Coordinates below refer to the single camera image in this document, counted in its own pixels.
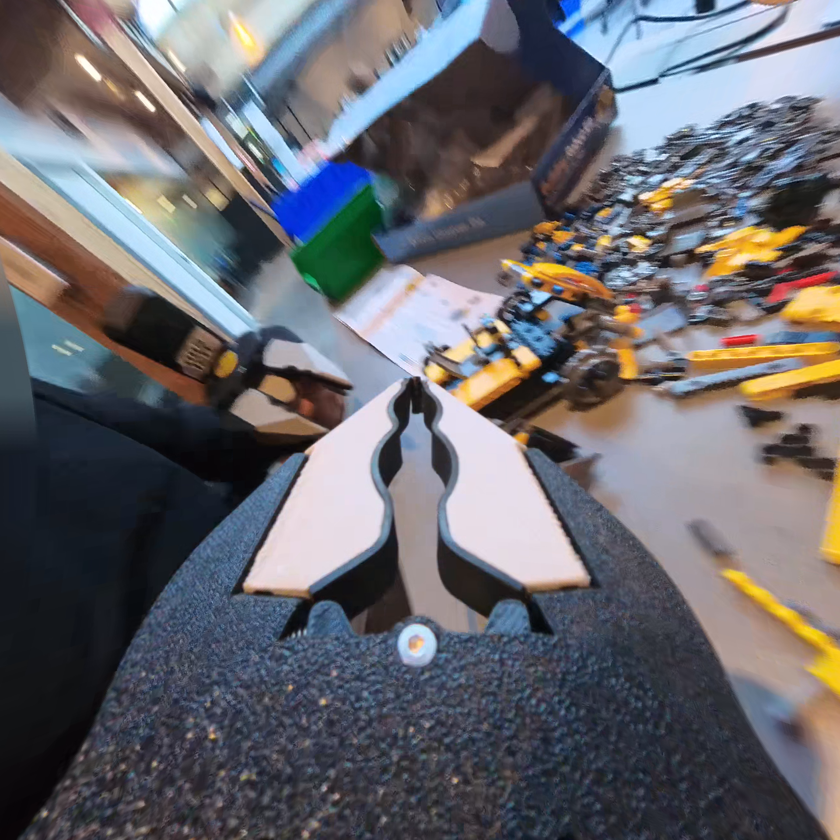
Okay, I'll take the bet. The white instruction booklet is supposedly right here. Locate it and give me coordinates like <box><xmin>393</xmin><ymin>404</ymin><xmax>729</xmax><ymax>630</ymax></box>
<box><xmin>332</xmin><ymin>264</ymin><xmax>509</xmax><ymax>379</ymax></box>

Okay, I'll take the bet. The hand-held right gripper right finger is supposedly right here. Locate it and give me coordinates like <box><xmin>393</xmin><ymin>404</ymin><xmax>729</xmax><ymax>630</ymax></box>
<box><xmin>418</xmin><ymin>378</ymin><xmax>593</xmax><ymax>613</ymax></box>

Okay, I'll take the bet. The yellow black toy vehicle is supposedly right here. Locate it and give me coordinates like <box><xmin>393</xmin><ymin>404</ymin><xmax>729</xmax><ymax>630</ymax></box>
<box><xmin>420</xmin><ymin>259</ymin><xmax>627</xmax><ymax>424</ymax></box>

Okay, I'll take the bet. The dark blue cardboard box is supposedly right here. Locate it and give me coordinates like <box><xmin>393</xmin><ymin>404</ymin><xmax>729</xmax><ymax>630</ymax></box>
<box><xmin>326</xmin><ymin>0</ymin><xmax>619</xmax><ymax>266</ymax></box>

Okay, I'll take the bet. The person's black top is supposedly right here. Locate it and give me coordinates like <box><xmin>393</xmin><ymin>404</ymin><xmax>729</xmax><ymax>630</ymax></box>
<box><xmin>0</xmin><ymin>378</ymin><xmax>305</xmax><ymax>840</ymax></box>

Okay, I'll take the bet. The pile of toy parts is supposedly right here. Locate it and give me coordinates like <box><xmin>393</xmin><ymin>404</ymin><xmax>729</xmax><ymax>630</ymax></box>
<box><xmin>523</xmin><ymin>90</ymin><xmax>840</xmax><ymax>699</ymax></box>

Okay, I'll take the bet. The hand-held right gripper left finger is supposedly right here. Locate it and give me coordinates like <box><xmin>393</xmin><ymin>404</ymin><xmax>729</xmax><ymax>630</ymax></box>
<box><xmin>243</xmin><ymin>378</ymin><xmax>420</xmax><ymax>618</ymax></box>

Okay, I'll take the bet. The grey desk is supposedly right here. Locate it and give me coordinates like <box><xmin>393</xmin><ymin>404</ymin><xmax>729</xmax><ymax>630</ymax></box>
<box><xmin>250</xmin><ymin>27</ymin><xmax>840</xmax><ymax>840</ymax></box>

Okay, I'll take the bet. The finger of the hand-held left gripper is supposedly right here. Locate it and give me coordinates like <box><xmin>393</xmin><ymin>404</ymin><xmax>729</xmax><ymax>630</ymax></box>
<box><xmin>227</xmin><ymin>386</ymin><xmax>332</xmax><ymax>437</ymax></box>
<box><xmin>260</xmin><ymin>338</ymin><xmax>355</xmax><ymax>393</ymax></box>

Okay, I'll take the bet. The green box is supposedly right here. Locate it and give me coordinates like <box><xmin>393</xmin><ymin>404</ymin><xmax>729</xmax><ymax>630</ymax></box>
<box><xmin>288</xmin><ymin>188</ymin><xmax>391</xmax><ymax>304</ymax></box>

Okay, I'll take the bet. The blue plastic bin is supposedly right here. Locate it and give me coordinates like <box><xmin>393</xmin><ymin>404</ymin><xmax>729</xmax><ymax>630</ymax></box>
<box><xmin>271</xmin><ymin>159</ymin><xmax>378</xmax><ymax>246</ymax></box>

